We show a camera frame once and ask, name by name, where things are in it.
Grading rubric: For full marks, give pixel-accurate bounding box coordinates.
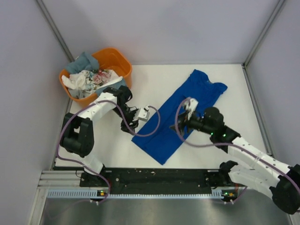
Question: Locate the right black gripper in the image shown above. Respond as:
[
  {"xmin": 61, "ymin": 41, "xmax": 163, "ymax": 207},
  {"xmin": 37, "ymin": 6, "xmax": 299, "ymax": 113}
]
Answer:
[{"xmin": 170, "ymin": 108, "xmax": 214, "ymax": 136}]

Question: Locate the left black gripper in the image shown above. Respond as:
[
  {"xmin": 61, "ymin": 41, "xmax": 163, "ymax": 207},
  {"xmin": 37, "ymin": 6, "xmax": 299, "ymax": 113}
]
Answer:
[{"xmin": 112, "ymin": 104, "xmax": 139, "ymax": 135}]

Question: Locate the blue t shirt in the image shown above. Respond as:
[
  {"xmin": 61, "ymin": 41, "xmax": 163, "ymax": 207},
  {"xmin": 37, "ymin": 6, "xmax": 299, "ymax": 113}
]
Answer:
[{"xmin": 131, "ymin": 68, "xmax": 228, "ymax": 166}]

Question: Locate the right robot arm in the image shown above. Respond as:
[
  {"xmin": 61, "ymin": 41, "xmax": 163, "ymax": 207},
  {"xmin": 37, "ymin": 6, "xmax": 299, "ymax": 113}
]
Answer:
[{"xmin": 170, "ymin": 105, "xmax": 300, "ymax": 215}]

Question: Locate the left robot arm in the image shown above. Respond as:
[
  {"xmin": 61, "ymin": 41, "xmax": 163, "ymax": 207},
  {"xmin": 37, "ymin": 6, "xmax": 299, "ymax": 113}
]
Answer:
[{"xmin": 60, "ymin": 85, "xmax": 138, "ymax": 186}]

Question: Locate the orange plastic laundry basket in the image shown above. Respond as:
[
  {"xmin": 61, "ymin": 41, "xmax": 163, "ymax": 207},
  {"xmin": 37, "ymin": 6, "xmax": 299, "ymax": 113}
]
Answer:
[{"xmin": 59, "ymin": 48, "xmax": 132, "ymax": 108}]

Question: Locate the white t shirt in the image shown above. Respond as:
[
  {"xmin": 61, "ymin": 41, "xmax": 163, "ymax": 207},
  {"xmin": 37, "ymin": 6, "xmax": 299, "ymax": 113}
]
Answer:
[{"xmin": 61, "ymin": 72, "xmax": 86, "ymax": 90}]

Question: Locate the grey-blue t shirt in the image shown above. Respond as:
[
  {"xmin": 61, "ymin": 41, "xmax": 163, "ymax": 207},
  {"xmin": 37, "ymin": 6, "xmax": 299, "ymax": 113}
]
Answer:
[{"xmin": 65, "ymin": 52, "xmax": 126, "ymax": 99}]

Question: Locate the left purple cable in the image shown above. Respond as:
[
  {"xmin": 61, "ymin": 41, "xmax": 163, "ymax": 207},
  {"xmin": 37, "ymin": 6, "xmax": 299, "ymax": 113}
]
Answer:
[{"xmin": 56, "ymin": 99, "xmax": 161, "ymax": 203}]

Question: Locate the purple cable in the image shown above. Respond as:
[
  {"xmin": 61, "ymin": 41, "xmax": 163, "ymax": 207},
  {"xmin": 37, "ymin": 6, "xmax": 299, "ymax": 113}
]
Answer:
[
  {"xmin": 56, "ymin": 99, "xmax": 161, "ymax": 203},
  {"xmin": 175, "ymin": 98, "xmax": 300, "ymax": 203}
]

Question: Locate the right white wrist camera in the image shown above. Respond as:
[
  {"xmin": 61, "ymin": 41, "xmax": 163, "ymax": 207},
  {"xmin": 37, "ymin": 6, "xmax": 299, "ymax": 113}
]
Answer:
[{"xmin": 183, "ymin": 98, "xmax": 198, "ymax": 120}]

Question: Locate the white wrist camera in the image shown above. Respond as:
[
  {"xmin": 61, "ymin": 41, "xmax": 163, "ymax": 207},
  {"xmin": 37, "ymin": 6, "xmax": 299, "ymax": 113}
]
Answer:
[
  {"xmin": 136, "ymin": 106, "xmax": 150, "ymax": 122},
  {"xmin": 183, "ymin": 98, "xmax": 198, "ymax": 120}
]

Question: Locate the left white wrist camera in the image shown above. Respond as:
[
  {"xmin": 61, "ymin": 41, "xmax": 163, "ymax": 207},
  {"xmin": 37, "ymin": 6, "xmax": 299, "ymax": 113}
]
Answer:
[{"xmin": 136, "ymin": 106, "xmax": 150, "ymax": 122}]

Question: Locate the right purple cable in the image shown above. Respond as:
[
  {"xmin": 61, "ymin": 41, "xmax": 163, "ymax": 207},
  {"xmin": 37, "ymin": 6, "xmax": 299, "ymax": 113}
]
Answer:
[{"xmin": 175, "ymin": 98, "xmax": 300, "ymax": 203}]

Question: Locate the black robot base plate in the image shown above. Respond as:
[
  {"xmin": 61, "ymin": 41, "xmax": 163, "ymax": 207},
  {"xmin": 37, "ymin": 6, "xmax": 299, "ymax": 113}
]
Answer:
[{"xmin": 79, "ymin": 166, "xmax": 237, "ymax": 195}]

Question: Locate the grey slotted cable duct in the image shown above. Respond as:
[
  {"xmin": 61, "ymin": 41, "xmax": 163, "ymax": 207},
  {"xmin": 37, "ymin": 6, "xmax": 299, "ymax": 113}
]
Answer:
[{"xmin": 47, "ymin": 189, "xmax": 235, "ymax": 200}]

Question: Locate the left aluminium frame post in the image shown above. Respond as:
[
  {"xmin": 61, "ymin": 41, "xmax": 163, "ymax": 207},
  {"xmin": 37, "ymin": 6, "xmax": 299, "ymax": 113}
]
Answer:
[{"xmin": 35, "ymin": 0, "xmax": 74, "ymax": 62}]

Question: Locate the aluminium frame post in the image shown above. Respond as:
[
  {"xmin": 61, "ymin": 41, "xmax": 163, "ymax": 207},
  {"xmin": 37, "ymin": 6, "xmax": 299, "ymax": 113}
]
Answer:
[
  {"xmin": 242, "ymin": 0, "xmax": 286, "ymax": 68},
  {"xmin": 35, "ymin": 0, "xmax": 74, "ymax": 62}
]

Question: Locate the right aluminium frame post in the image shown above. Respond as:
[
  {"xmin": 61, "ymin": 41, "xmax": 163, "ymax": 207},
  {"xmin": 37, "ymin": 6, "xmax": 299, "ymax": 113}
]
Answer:
[{"xmin": 242, "ymin": 0, "xmax": 286, "ymax": 68}]

